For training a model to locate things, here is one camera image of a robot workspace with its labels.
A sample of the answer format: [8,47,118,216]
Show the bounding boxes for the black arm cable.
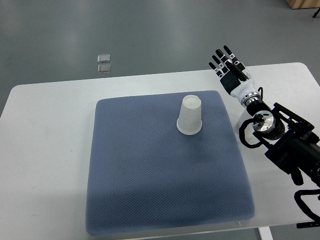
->
[238,117,269,149]

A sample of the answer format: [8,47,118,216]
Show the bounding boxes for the black table control panel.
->
[296,221,320,229]

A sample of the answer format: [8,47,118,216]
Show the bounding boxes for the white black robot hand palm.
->
[217,60,258,104]

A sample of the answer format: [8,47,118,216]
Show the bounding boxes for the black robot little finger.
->
[208,62,222,75]

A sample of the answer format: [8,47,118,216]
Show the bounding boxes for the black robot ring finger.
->
[212,55,225,69]

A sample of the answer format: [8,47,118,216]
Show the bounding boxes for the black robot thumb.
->
[232,60,248,81]

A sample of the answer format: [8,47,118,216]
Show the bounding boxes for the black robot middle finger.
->
[215,49,229,64]

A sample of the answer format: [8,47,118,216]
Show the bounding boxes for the blue padded cushion mat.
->
[86,90,255,236]

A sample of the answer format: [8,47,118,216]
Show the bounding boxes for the white paper cup on mat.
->
[176,94,202,136]

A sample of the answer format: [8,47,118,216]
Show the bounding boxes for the upper metal floor plate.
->
[97,53,111,63]

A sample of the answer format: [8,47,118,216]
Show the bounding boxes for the black tripod leg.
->
[312,8,320,18]

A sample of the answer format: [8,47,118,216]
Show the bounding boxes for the brown cardboard box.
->
[285,0,320,10]

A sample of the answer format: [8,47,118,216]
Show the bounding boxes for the white paper cup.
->
[234,109,254,139]
[176,94,202,136]

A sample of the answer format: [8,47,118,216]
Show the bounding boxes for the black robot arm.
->
[209,46,320,186]

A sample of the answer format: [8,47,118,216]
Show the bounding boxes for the white table leg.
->
[258,226,273,240]

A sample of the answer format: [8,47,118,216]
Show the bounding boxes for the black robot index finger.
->
[223,45,235,59]

